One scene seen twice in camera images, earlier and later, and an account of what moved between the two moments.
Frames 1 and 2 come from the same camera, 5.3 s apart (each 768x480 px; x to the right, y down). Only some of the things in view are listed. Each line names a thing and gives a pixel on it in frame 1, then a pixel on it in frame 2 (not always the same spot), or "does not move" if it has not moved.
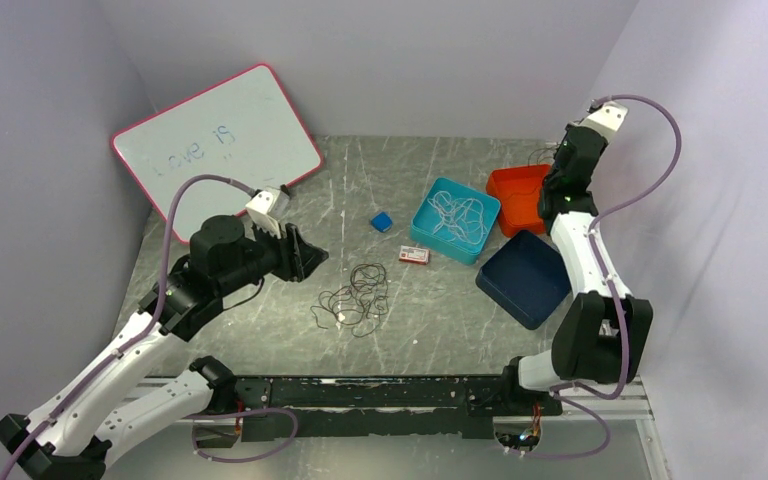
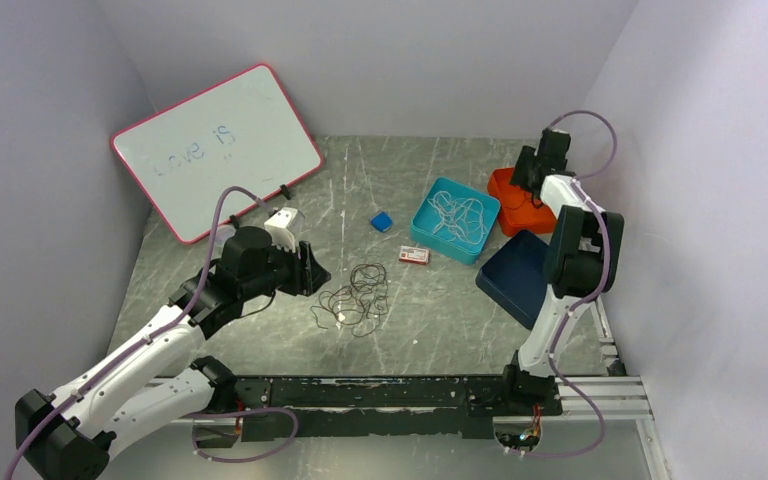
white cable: (462, 218) does not move
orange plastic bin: (517, 190) does not move
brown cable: (361, 304) does not move
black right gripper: (567, 128) → (527, 156)
